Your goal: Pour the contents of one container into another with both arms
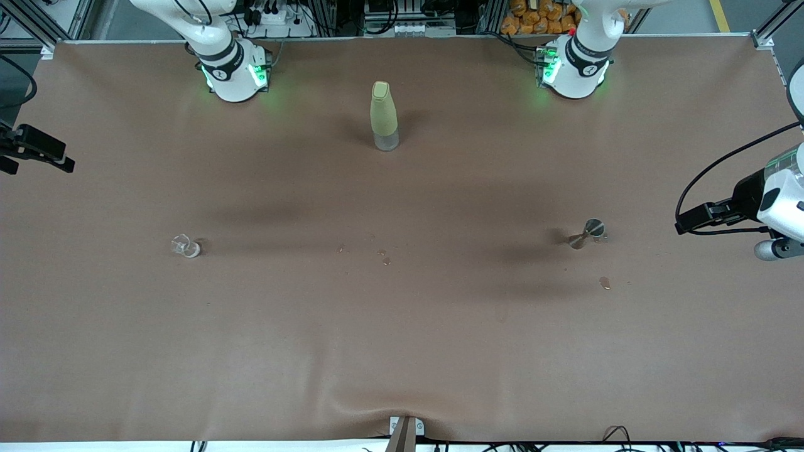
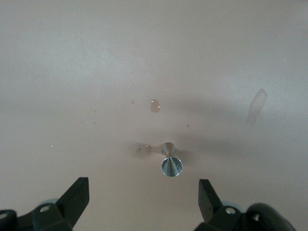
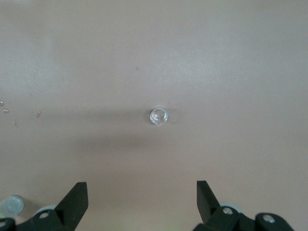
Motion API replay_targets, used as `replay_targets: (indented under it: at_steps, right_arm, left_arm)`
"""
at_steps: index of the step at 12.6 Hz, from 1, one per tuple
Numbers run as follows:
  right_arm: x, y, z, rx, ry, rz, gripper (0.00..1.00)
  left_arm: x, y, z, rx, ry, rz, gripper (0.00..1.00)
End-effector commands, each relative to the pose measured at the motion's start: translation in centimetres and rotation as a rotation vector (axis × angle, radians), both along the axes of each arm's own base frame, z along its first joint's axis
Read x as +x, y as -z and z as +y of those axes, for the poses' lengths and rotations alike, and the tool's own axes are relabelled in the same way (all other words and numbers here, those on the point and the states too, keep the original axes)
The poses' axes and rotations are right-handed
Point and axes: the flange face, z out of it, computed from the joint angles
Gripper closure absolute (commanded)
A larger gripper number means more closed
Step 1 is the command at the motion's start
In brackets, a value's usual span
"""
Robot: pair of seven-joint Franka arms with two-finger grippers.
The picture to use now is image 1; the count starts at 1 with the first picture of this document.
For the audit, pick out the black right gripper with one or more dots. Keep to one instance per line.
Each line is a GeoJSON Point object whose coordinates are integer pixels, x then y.
{"type": "Point", "coordinates": [25, 142]}

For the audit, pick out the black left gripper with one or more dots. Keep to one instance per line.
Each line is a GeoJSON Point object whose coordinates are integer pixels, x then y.
{"type": "Point", "coordinates": [747, 194]}

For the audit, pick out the steel double jigger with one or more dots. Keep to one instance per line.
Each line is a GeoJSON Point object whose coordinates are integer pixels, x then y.
{"type": "Point", "coordinates": [587, 232]}

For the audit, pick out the clear glass measuring beaker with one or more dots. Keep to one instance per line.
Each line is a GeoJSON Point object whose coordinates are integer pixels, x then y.
{"type": "Point", "coordinates": [185, 246]}

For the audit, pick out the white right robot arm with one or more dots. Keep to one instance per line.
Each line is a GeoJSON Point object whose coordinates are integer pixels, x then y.
{"type": "Point", "coordinates": [232, 78]}

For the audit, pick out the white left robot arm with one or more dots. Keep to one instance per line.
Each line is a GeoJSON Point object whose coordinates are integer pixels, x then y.
{"type": "Point", "coordinates": [581, 72]}

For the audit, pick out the green sleeved glass shaker bottle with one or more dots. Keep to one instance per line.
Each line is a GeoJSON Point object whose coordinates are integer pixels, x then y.
{"type": "Point", "coordinates": [383, 113]}

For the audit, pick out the orange snack packet pile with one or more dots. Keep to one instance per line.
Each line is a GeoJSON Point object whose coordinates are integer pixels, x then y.
{"type": "Point", "coordinates": [540, 17]}

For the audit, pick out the white power strip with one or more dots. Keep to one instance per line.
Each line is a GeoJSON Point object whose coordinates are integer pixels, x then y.
{"type": "Point", "coordinates": [273, 16]}

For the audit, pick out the brown table mat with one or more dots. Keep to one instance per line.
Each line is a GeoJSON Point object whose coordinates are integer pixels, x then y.
{"type": "Point", "coordinates": [402, 326]}

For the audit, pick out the aluminium frame post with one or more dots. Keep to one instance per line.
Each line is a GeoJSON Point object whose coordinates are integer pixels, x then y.
{"type": "Point", "coordinates": [763, 41]}
{"type": "Point", "coordinates": [48, 51]}
{"type": "Point", "coordinates": [407, 433]}

